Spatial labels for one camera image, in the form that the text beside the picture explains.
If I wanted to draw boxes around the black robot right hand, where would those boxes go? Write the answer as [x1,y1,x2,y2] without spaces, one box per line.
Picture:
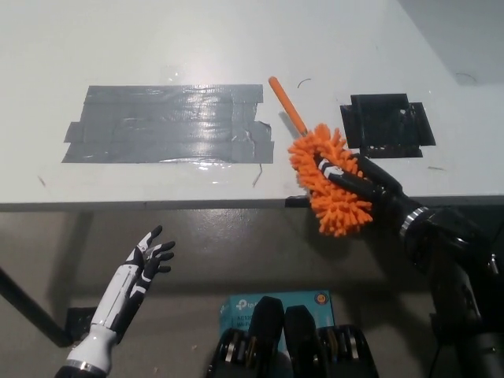
[317,154,421,234]

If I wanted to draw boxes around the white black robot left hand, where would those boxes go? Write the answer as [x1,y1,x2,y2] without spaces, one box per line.
[65,224,176,373]

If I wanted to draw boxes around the orange microfibre duster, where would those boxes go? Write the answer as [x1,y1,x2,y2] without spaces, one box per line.
[268,76,374,239]

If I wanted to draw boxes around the black tape patch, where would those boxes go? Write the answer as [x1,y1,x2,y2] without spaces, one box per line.
[339,93,437,160]

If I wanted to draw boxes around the small black tape strip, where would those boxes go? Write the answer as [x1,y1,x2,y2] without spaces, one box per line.
[283,194,316,210]

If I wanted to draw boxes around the teal router box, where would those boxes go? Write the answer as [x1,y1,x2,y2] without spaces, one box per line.
[218,290,334,343]

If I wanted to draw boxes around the grey duct tape patch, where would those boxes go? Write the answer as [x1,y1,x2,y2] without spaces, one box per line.
[60,83,276,165]

